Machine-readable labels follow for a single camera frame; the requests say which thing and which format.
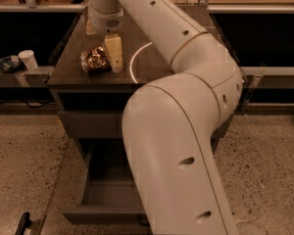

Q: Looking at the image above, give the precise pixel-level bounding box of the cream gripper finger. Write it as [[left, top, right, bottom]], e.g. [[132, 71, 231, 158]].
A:
[[85, 21, 96, 35], [103, 33, 123, 73]]

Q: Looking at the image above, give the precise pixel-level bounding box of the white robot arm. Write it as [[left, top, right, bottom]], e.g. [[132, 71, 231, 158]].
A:
[[88, 0, 242, 235]]

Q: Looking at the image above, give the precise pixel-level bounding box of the grey drawer cabinet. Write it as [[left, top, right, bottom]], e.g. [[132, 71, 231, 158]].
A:
[[48, 8, 242, 154]]

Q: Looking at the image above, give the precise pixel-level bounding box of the closed grey drawer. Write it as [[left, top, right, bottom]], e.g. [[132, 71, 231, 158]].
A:
[[58, 111, 123, 139]]

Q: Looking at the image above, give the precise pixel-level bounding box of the open grey drawer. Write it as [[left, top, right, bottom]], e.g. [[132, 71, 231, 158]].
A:
[[63, 139, 149, 226]]

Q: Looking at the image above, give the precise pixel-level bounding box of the white paper cup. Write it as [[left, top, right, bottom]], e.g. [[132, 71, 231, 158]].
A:
[[19, 50, 38, 71]]

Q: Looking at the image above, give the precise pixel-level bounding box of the dark patterned small bowl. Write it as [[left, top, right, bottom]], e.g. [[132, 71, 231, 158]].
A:
[[0, 55, 22, 73]]

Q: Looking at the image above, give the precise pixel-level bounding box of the black cable under shelf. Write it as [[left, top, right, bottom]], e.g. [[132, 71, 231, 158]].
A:
[[0, 99, 53, 110]]

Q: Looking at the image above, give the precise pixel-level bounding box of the black handle on floor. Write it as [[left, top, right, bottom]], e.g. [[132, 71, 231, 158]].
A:
[[15, 211, 31, 235]]

